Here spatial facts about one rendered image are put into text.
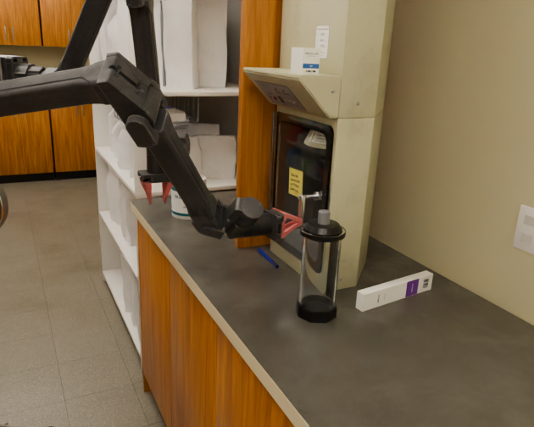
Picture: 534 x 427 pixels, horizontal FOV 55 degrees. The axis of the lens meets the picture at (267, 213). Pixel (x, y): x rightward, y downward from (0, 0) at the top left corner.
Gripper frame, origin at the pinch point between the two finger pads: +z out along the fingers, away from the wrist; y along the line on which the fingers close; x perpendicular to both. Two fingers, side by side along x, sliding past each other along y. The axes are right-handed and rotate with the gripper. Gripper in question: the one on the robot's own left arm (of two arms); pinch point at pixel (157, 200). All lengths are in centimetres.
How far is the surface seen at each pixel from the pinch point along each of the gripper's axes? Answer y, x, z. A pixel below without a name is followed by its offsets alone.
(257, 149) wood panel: 29.3, -8.9, -16.4
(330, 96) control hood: 30, -46, -36
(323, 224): 24, -56, -8
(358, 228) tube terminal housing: 43, -46, -1
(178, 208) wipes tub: 14.5, 25.2, 11.7
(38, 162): -11, 456, 85
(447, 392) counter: 33, -91, 16
